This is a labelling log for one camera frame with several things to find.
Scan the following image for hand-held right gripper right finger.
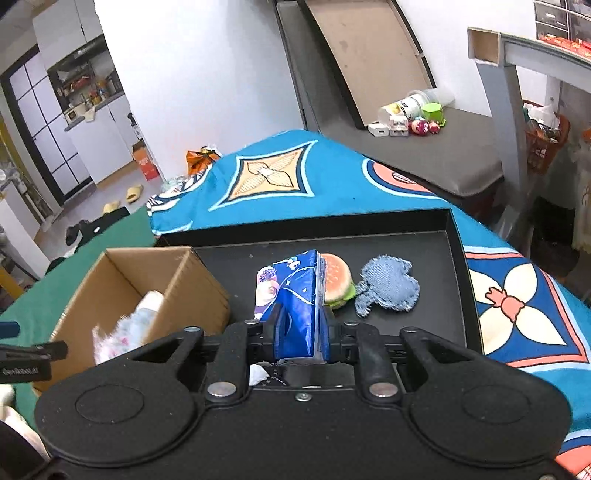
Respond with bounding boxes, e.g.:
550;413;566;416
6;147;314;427
321;307;481;401

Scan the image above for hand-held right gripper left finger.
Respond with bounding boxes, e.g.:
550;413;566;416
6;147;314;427
117;302;284;401

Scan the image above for blue tissue pack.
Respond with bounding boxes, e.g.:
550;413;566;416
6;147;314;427
253;249;331;363

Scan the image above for burger plush toy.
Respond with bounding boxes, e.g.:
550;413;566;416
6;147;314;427
321;253;357;310

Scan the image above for blue denim plush patch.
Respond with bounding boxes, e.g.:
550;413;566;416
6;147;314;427
355;255;422;318

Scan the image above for white plastic bag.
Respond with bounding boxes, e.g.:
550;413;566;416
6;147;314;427
92;307;155;365

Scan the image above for brown cardboard box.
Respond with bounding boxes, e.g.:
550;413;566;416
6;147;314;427
32;246;232;393

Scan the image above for black shallow tray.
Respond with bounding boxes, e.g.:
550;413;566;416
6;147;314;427
154;209;483;370

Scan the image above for white roll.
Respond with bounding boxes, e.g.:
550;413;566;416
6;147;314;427
139;290;165;324

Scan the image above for green blanket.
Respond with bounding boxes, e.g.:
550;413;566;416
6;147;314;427
0;206;160;421

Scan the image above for black slipper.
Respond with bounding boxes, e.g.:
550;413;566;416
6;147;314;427
65;220;93;245

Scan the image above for black dice stool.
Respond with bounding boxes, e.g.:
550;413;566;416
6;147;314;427
48;206;132;273

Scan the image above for blue patterned blanket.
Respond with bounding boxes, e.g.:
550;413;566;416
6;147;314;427
147;130;591;476

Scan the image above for orange gift bag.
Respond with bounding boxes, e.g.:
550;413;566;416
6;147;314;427
186;147;222;176

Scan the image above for black framed sliding door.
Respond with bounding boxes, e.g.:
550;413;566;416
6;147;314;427
0;46;93;208

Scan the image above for orange cardboard box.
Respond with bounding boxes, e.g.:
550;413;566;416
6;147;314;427
131;142;161;182

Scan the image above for white lower kitchen cabinet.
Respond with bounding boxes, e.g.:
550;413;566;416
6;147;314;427
65;92;139;185

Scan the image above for white kitchen cabinet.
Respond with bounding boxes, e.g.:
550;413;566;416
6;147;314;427
32;0;105;70
65;92;139;185

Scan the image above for small red toys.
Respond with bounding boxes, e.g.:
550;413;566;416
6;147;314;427
407;116;441;137

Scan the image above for clear plastic jar yellow label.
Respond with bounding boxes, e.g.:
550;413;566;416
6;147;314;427
378;90;455;125

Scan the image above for green cup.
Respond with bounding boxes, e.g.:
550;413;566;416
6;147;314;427
422;102;447;126

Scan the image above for red basket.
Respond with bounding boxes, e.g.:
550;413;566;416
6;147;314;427
522;99;571;174

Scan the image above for range hood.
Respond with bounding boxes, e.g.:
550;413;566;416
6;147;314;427
46;34;109;70

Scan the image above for white upper kitchen cabinet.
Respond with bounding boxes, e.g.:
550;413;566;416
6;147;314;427
32;0;105;70

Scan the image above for grey desk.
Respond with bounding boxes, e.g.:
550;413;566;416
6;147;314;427
467;27;591;222

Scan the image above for red snack packets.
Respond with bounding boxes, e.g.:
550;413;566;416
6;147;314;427
538;33;591;58

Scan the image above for grey drawer organizer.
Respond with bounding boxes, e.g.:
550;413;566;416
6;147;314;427
533;0;591;42

